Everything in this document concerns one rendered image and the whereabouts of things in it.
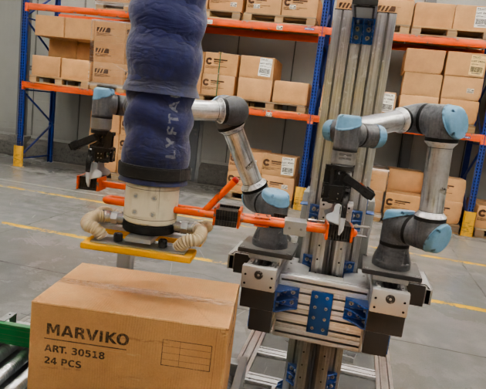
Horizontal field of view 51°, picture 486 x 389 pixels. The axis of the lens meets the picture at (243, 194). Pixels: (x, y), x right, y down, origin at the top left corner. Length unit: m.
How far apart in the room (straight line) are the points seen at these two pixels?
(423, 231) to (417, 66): 6.87
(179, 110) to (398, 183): 7.83
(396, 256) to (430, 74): 6.84
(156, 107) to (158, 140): 0.10
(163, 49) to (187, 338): 0.84
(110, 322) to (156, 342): 0.15
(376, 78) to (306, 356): 1.22
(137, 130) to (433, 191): 1.07
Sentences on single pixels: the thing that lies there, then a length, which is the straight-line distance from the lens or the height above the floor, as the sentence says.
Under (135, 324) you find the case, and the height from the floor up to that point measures 0.92.
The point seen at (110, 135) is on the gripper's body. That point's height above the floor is 1.43.
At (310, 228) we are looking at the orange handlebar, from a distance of 1.60.
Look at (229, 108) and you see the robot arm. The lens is 1.94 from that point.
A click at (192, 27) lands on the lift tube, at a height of 1.80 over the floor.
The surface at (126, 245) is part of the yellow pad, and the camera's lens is 1.59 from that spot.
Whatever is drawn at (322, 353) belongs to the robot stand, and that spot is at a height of 0.58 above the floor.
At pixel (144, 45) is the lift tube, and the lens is 1.55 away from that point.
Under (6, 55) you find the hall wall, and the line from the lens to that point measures 12.54.
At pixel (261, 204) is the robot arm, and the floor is 1.21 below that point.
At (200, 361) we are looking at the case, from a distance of 1.61.
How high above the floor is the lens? 1.59
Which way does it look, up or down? 10 degrees down
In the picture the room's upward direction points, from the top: 7 degrees clockwise
